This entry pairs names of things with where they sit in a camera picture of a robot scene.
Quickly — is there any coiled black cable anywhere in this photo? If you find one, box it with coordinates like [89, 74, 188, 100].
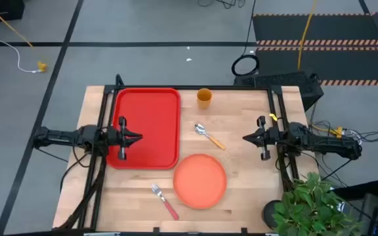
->
[230, 54, 261, 77]

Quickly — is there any black hazard-striped floor mat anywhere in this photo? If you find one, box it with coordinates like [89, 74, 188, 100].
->
[253, 12, 378, 87]

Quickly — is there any hanging yellow cable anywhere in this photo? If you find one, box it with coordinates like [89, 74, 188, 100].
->
[296, 0, 318, 70]

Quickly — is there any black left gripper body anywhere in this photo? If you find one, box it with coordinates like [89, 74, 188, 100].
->
[106, 116, 128, 161]

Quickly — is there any orange round plate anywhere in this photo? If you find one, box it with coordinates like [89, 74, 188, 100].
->
[173, 153, 228, 210]

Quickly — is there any black cable bundle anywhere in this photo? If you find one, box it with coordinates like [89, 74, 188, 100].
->
[59, 157, 107, 229]

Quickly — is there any metal spoon with orange handle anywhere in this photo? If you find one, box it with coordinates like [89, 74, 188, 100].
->
[194, 123, 227, 151]

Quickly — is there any hanging black cable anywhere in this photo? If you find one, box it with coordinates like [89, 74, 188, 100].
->
[243, 0, 257, 56]

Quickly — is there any white floor cable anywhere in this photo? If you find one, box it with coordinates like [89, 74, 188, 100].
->
[0, 0, 41, 73]

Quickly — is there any black plant pot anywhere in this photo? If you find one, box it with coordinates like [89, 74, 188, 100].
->
[262, 199, 284, 230]

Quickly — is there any orange plastic cup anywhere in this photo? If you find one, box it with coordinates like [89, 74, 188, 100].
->
[196, 88, 213, 110]

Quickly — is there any red plastic tray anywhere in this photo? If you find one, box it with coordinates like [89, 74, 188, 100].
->
[106, 87, 182, 170]

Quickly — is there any metal fork with red handle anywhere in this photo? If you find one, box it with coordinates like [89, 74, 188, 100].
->
[150, 183, 180, 221]

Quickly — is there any green leafy plant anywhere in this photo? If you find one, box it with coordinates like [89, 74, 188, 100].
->
[272, 172, 364, 236]

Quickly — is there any black metal table frame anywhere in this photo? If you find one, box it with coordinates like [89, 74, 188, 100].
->
[57, 84, 308, 236]

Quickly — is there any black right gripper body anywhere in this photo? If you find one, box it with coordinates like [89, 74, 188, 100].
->
[257, 115, 282, 161]

